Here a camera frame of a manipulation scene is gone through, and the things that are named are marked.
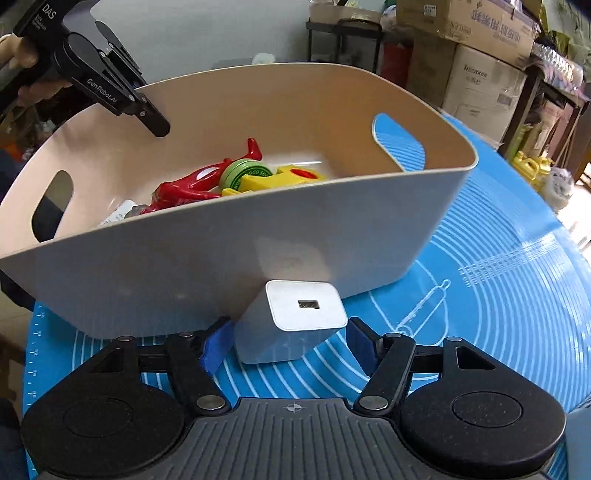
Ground yellow toy with red button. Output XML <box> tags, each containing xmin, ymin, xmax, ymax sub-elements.
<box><xmin>222</xmin><ymin>164</ymin><xmax>329</xmax><ymax>197</ymax></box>

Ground black metal shelf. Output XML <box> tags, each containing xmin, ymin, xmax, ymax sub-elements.
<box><xmin>307</xmin><ymin>18</ymin><xmax>384</xmax><ymax>75</ymax></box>

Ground clear wrapped packet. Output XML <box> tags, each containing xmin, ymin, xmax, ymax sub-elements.
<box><xmin>98</xmin><ymin>199</ymin><xmax>153</xmax><ymax>227</ymax></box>

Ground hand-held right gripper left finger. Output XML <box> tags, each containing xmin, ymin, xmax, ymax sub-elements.
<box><xmin>88</xmin><ymin>316</ymin><xmax>236</xmax><ymax>415</ymax></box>

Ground white charger block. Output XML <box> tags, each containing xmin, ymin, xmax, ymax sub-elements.
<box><xmin>234</xmin><ymin>279</ymin><xmax>348</xmax><ymax>365</ymax></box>

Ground yellow bottles on floor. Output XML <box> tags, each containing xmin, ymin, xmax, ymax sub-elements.
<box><xmin>512</xmin><ymin>151</ymin><xmax>555</xmax><ymax>191</ymax></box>

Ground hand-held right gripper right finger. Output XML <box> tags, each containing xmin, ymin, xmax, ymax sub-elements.
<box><xmin>346</xmin><ymin>318</ymin><xmax>497</xmax><ymax>411</ymax></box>

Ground person's left hand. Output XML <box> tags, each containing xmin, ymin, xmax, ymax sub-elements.
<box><xmin>0</xmin><ymin>34</ymin><xmax>73</xmax><ymax>108</ymax></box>

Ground blue baking mat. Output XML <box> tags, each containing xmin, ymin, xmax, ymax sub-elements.
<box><xmin>21</xmin><ymin>111</ymin><xmax>591</xmax><ymax>480</ymax></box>

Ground beige storage bin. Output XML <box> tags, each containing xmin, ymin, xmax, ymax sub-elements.
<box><xmin>0</xmin><ymin>62</ymin><xmax>479</xmax><ymax>340</ymax></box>

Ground white plastic bag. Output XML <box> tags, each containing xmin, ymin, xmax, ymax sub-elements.
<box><xmin>545</xmin><ymin>166</ymin><xmax>576</xmax><ymax>213</ymax></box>

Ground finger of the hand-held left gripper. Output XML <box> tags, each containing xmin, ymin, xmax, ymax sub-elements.
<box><xmin>95</xmin><ymin>21</ymin><xmax>144</xmax><ymax>87</ymax></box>
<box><xmin>133</xmin><ymin>93</ymin><xmax>171</xmax><ymax>138</ymax></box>

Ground green round lid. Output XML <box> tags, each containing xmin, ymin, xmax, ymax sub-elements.
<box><xmin>219</xmin><ymin>158</ymin><xmax>269</xmax><ymax>193</ymax></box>

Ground brown printed cardboard box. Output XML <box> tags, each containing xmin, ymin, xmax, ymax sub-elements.
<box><xmin>397</xmin><ymin>0</ymin><xmax>541</xmax><ymax>68</ymax></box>

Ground red gift boxes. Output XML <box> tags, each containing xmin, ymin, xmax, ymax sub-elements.
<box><xmin>383</xmin><ymin>41</ymin><xmax>413</xmax><ymax>88</ymax></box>

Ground dark wooden shelf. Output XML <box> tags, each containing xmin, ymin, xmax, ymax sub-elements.
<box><xmin>508</xmin><ymin>65</ymin><xmax>591</xmax><ymax>168</ymax></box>

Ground red plastic toy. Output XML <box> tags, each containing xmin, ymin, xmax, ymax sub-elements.
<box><xmin>139</xmin><ymin>137</ymin><xmax>264</xmax><ymax>215</ymax></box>

